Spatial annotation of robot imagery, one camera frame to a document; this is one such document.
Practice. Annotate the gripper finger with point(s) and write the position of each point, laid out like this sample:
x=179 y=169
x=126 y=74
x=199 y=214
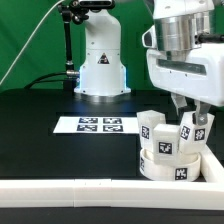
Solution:
x=180 y=103
x=201 y=112

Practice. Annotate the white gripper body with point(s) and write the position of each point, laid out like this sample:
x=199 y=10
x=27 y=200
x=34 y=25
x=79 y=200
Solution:
x=200 y=76

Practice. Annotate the white round stool seat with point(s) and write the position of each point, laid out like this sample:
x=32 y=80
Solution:
x=187 y=171

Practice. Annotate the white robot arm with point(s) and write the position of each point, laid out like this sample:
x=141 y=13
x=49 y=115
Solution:
x=184 y=56

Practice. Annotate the white L-shaped fence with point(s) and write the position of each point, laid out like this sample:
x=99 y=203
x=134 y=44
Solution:
x=206 y=195

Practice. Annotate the white marker sheet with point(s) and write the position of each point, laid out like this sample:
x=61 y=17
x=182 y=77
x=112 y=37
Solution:
x=98 y=125

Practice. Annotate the black camera stand pole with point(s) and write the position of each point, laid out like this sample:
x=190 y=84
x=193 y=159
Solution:
x=68 y=40

